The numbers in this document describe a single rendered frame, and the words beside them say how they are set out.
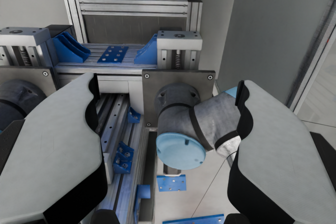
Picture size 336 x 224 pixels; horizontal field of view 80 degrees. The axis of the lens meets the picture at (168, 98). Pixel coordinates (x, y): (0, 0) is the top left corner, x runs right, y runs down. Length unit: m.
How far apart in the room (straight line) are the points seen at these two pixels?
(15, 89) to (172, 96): 0.45
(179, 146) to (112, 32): 1.13
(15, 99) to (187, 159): 0.51
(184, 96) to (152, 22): 0.90
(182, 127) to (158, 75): 0.20
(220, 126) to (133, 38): 1.11
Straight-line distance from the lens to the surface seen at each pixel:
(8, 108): 0.69
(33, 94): 0.74
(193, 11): 1.39
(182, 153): 0.48
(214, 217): 3.56
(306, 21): 0.84
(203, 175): 2.73
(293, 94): 0.83
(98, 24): 1.49
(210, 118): 0.46
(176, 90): 0.59
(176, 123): 0.48
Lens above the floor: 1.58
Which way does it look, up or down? 57 degrees down
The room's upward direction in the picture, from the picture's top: 180 degrees counter-clockwise
